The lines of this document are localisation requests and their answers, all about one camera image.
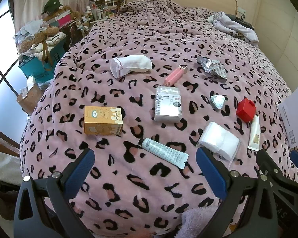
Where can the brown cardboard box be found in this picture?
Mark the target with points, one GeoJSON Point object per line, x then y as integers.
{"type": "Point", "coordinates": [29, 99]}

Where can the fluffy lilac cloth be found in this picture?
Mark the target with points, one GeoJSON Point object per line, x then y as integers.
{"type": "Point", "coordinates": [198, 223]}

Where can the white paper box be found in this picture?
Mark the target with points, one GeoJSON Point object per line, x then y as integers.
{"type": "Point", "coordinates": [295, 114]}

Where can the red house-shaped toy box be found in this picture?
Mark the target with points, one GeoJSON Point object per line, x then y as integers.
{"type": "Point", "coordinates": [245, 109]}

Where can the white sock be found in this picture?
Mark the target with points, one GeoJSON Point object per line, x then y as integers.
{"type": "Point", "coordinates": [129, 65]}

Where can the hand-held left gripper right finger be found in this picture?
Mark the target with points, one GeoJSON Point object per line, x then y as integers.
{"type": "Point", "coordinates": [209, 171]}

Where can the teal paper bag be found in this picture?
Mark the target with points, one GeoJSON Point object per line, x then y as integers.
{"type": "Point", "coordinates": [36, 65]}

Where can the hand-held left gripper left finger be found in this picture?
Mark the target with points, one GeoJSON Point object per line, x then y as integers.
{"type": "Point", "coordinates": [82, 168]}

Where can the white tube with black cap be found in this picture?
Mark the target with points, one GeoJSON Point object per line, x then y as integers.
{"type": "Point", "coordinates": [164, 152]}

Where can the clear bag of cotton pads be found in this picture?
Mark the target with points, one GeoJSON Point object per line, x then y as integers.
{"type": "Point", "coordinates": [218, 138]}

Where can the dark folded garment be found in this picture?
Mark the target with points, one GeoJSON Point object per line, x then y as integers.
{"type": "Point", "coordinates": [243, 22]}

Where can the wall socket panel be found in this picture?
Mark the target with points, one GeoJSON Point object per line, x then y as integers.
{"type": "Point", "coordinates": [241, 14]}

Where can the cluttered small shelf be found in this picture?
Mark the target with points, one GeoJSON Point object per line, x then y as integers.
{"type": "Point", "coordinates": [106, 5]}

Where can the clear cotton swab box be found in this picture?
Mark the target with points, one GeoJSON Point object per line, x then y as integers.
{"type": "Point", "coordinates": [168, 104]}

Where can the small silver triangular packet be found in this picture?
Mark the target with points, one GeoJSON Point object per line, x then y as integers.
{"type": "Point", "coordinates": [218, 102]}

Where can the green cap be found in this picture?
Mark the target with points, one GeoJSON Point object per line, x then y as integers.
{"type": "Point", "coordinates": [52, 6]}

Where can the pile of white clothes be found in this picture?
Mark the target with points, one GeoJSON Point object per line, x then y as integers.
{"type": "Point", "coordinates": [228, 26]}

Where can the pink shoebox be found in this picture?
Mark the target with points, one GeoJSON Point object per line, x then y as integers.
{"type": "Point", "coordinates": [64, 20]}

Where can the white cream tube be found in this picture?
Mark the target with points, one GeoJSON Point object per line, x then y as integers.
{"type": "Point", "coordinates": [254, 133]}

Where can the crumpled silver foil wrapper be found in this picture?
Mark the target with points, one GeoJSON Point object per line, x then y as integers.
{"type": "Point", "coordinates": [212, 67]}

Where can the orange cartoon carton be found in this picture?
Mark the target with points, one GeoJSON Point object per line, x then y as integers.
{"type": "Point", "coordinates": [103, 120]}

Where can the pink leopard print blanket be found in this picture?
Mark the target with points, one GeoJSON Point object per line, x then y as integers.
{"type": "Point", "coordinates": [144, 44]}

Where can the pink hair roller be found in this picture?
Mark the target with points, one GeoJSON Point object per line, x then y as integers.
{"type": "Point", "coordinates": [175, 75]}

